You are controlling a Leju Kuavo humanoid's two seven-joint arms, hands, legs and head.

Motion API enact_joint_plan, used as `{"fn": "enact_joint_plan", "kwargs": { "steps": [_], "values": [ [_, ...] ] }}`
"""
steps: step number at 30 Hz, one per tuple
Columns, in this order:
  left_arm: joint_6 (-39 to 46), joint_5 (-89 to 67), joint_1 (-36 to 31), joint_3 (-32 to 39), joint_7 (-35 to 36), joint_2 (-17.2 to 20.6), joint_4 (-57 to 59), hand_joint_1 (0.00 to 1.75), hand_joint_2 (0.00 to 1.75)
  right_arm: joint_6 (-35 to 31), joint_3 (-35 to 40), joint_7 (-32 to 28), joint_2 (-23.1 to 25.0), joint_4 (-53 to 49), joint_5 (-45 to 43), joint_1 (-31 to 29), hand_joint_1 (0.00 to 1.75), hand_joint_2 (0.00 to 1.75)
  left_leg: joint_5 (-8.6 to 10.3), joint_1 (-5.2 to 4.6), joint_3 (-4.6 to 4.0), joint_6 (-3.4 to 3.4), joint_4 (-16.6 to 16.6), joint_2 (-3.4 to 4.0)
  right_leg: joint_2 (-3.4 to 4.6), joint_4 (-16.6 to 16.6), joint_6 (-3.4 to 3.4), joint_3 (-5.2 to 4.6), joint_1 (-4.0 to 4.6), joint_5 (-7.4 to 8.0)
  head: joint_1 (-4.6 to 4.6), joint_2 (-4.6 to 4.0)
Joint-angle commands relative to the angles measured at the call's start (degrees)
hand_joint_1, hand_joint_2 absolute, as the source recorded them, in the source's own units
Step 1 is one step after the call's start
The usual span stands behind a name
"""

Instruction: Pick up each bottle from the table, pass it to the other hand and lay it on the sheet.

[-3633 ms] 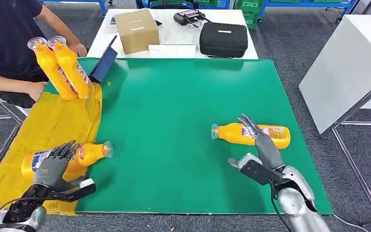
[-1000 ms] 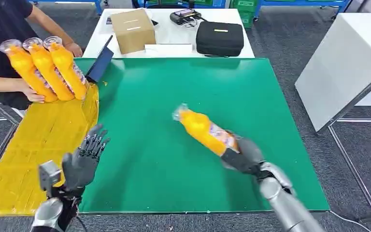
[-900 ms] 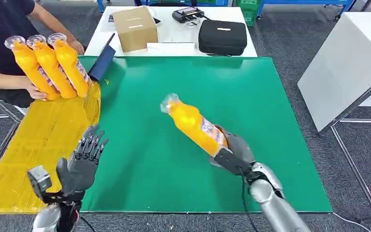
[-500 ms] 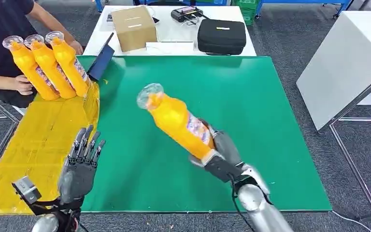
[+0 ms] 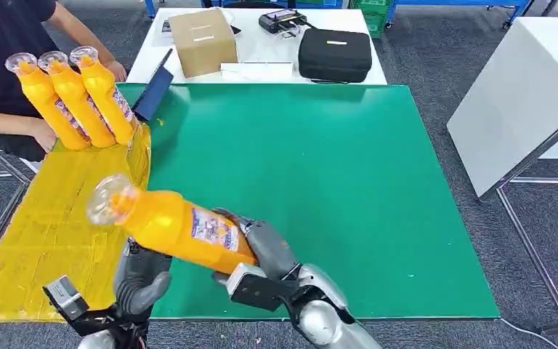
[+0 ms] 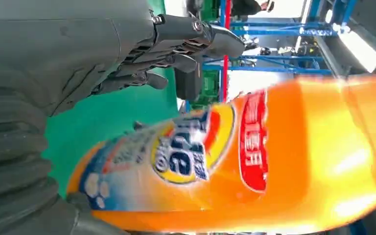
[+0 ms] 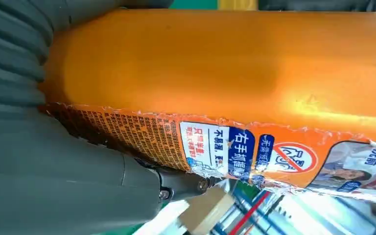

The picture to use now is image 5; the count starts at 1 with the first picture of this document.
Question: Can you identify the person's right hand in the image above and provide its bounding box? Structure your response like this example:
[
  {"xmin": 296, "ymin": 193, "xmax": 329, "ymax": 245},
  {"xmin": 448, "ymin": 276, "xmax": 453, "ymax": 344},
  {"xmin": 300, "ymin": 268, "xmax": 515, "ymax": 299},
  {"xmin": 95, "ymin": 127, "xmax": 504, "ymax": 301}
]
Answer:
[{"xmin": 28, "ymin": 118, "xmax": 59, "ymax": 154}]

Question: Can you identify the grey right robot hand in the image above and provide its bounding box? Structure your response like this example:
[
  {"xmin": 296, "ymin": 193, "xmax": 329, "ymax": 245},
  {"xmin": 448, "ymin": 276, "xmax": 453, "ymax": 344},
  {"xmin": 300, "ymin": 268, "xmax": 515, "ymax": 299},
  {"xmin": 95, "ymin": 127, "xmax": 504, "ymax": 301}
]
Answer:
[{"xmin": 210, "ymin": 206, "xmax": 303, "ymax": 286}]

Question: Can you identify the person's left hand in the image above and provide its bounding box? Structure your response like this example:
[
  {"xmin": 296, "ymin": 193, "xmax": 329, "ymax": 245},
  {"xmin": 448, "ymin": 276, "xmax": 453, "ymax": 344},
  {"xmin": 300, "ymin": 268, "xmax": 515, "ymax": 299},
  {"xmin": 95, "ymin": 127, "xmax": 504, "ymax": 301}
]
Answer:
[{"xmin": 103, "ymin": 58, "xmax": 129, "ymax": 83}]

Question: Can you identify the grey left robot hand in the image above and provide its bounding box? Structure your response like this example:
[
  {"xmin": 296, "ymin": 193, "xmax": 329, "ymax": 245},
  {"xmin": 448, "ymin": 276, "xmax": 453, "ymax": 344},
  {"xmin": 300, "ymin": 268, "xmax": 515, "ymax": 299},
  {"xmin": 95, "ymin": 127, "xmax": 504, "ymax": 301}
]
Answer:
[{"xmin": 113, "ymin": 238, "xmax": 173, "ymax": 321}]

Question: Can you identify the orange drink bottle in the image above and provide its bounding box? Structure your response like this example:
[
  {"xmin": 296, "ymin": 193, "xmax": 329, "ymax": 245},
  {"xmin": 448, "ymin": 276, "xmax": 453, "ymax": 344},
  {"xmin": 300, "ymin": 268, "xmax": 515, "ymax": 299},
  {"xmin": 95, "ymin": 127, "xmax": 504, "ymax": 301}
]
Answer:
[
  {"xmin": 69, "ymin": 45, "xmax": 138, "ymax": 146},
  {"xmin": 86, "ymin": 174, "xmax": 259, "ymax": 276},
  {"xmin": 4, "ymin": 52, "xmax": 92, "ymax": 151},
  {"xmin": 37, "ymin": 50, "xmax": 116, "ymax": 149}
]

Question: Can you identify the blue tablet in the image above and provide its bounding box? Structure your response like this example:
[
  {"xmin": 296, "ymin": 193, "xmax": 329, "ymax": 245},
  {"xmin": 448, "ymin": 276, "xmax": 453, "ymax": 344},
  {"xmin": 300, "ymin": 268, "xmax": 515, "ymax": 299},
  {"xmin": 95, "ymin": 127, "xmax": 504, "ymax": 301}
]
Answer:
[{"xmin": 131, "ymin": 48, "xmax": 175, "ymax": 122}]

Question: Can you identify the green table mat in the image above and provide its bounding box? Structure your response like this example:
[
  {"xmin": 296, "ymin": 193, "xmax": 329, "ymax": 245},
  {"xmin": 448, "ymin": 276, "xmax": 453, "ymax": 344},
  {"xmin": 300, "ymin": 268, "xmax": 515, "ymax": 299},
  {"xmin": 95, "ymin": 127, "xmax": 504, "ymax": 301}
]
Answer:
[{"xmin": 115, "ymin": 82, "xmax": 501, "ymax": 321}]

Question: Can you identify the yellow sheet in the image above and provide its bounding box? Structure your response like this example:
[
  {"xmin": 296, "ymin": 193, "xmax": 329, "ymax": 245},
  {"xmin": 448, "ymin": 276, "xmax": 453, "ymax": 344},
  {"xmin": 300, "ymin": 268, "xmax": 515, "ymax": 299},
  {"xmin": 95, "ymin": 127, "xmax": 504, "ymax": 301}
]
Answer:
[{"xmin": 0, "ymin": 122, "xmax": 153, "ymax": 324}]

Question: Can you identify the cardboard box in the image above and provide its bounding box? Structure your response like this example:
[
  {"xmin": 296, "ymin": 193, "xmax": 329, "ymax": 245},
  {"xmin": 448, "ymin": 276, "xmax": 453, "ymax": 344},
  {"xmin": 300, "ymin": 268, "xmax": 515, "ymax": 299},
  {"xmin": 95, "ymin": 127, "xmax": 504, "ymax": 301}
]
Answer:
[{"xmin": 168, "ymin": 7, "xmax": 239, "ymax": 79}]

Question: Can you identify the person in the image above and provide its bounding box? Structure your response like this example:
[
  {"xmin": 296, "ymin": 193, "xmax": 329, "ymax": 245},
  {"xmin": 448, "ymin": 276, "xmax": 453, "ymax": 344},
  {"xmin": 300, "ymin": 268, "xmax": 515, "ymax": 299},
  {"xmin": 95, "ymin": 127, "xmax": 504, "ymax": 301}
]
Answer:
[{"xmin": 0, "ymin": 0, "xmax": 129, "ymax": 162}]

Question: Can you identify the white flat box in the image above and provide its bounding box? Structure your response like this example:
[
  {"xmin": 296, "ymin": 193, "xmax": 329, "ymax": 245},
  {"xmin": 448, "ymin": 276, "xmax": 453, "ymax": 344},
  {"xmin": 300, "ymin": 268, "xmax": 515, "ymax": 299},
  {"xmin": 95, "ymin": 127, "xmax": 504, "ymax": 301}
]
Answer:
[{"xmin": 219, "ymin": 61, "xmax": 294, "ymax": 83}]

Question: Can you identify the black remote controller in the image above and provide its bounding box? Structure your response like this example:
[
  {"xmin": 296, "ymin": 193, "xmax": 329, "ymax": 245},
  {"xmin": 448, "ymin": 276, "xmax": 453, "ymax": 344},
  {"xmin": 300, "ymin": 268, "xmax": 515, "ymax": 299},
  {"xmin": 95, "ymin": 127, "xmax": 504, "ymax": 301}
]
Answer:
[{"xmin": 259, "ymin": 8, "xmax": 309, "ymax": 35}]

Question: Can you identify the black zip case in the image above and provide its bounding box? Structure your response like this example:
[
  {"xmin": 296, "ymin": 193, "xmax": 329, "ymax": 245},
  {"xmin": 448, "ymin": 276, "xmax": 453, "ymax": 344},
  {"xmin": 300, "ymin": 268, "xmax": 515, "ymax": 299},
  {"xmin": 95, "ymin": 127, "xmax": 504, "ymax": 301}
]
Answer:
[{"xmin": 297, "ymin": 27, "xmax": 373, "ymax": 84}]

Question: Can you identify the green plastic crate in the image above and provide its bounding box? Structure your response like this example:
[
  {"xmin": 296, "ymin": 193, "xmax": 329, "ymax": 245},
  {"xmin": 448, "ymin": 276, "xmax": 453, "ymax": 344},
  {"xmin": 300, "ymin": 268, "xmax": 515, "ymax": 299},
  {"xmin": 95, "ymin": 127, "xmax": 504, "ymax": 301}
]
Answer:
[
  {"xmin": 361, "ymin": 14, "xmax": 389, "ymax": 39},
  {"xmin": 348, "ymin": 0, "xmax": 392, "ymax": 16}
]

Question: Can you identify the white side table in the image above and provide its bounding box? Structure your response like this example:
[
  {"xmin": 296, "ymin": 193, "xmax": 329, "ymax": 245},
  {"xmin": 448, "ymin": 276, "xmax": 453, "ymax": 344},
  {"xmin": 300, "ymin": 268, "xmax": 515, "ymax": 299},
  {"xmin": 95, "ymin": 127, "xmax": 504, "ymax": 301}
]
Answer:
[{"xmin": 446, "ymin": 17, "xmax": 558, "ymax": 199}]

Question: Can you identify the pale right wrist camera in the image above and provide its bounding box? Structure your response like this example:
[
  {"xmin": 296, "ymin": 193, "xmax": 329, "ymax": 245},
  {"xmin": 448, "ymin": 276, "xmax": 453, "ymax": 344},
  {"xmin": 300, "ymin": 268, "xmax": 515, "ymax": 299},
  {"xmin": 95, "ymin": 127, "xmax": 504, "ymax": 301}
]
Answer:
[{"xmin": 225, "ymin": 262, "xmax": 299, "ymax": 312}]

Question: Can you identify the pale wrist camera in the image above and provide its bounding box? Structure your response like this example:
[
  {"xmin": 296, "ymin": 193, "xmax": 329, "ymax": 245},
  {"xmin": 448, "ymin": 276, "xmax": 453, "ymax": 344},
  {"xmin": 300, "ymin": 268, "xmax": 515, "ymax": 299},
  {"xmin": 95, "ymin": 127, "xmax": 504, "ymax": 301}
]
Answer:
[
  {"xmin": 43, "ymin": 275, "xmax": 90, "ymax": 321},
  {"xmin": 225, "ymin": 262, "xmax": 299, "ymax": 312}
]

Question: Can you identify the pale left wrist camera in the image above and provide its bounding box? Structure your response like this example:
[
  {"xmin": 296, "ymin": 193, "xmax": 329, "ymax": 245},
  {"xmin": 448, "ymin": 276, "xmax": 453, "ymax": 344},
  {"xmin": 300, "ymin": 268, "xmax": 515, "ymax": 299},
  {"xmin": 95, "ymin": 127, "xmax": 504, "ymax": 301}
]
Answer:
[{"xmin": 43, "ymin": 275, "xmax": 90, "ymax": 321}]

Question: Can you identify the white floor cable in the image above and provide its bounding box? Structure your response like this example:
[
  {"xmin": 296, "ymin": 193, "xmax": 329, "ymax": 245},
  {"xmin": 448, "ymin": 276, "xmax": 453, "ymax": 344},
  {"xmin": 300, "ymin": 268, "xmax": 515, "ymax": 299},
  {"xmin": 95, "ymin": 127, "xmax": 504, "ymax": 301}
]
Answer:
[{"xmin": 499, "ymin": 318, "xmax": 558, "ymax": 349}]

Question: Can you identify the metal side table frame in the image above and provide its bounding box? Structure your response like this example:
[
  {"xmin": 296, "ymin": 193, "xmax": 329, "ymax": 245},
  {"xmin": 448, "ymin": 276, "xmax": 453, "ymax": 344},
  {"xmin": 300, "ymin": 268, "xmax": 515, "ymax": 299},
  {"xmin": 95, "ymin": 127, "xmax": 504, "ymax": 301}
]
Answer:
[{"xmin": 494, "ymin": 175, "xmax": 558, "ymax": 337}]

